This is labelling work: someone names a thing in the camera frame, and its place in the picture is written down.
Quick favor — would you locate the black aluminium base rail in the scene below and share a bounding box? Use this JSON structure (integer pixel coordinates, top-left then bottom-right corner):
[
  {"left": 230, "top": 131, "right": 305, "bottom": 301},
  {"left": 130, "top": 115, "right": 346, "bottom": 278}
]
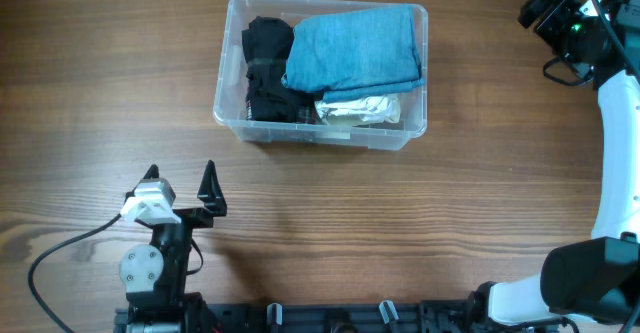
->
[{"left": 114, "top": 300, "right": 483, "bottom": 333}]

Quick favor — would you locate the blue denim cloth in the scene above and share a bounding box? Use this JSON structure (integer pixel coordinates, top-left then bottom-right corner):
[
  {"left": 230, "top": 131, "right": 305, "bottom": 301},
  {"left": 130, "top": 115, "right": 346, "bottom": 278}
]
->
[{"left": 281, "top": 5, "right": 425, "bottom": 102}]

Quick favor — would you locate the black cloth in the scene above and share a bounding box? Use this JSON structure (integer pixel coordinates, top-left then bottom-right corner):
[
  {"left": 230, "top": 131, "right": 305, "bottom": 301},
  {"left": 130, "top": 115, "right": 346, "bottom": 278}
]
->
[{"left": 242, "top": 16, "right": 315, "bottom": 109}]

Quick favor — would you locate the plaid flannel cloth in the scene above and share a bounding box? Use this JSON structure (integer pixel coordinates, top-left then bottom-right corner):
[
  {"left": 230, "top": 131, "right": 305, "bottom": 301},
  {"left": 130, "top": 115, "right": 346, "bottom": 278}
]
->
[{"left": 246, "top": 97, "right": 316, "bottom": 124}]

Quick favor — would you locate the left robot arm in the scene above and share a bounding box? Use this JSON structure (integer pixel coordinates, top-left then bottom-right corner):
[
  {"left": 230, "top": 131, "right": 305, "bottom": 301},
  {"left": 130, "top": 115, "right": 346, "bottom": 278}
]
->
[{"left": 114, "top": 161, "right": 227, "bottom": 333}]

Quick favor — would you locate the clear plastic storage bin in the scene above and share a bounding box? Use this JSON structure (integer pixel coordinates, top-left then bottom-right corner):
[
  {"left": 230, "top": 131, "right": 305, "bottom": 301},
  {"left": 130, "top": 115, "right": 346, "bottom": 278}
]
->
[{"left": 213, "top": 0, "right": 428, "bottom": 150}]

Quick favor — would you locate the white cloth with green label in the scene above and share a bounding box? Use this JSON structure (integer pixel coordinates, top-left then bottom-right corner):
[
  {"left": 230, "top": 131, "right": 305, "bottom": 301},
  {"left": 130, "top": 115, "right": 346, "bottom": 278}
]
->
[{"left": 315, "top": 94, "right": 401, "bottom": 127}]

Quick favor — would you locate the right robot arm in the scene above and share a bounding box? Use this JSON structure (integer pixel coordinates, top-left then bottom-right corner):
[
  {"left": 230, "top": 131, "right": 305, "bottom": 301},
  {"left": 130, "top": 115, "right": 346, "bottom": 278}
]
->
[{"left": 461, "top": 0, "right": 639, "bottom": 332}]

